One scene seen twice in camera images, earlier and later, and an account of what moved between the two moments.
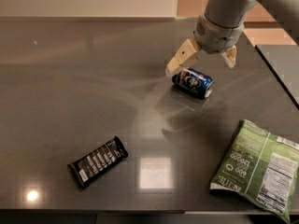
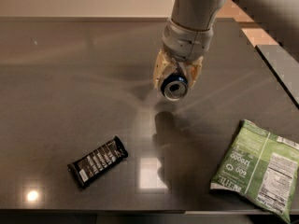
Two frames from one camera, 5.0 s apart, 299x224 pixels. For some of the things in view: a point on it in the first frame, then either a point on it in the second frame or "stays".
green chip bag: (261, 166) stays
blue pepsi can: (193, 81) → (174, 86)
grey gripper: (218, 37) → (186, 44)
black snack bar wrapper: (88, 168) stays
